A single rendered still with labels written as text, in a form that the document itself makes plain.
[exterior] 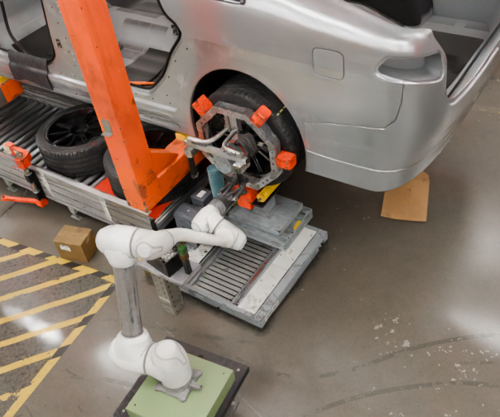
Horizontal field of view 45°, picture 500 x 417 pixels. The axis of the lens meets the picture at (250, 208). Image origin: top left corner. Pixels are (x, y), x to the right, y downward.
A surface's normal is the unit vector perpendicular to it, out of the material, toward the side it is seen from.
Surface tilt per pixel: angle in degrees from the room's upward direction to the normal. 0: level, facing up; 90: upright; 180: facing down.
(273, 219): 0
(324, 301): 0
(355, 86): 90
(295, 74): 90
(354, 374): 0
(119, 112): 90
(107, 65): 90
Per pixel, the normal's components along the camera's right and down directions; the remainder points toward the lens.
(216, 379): -0.12, -0.74
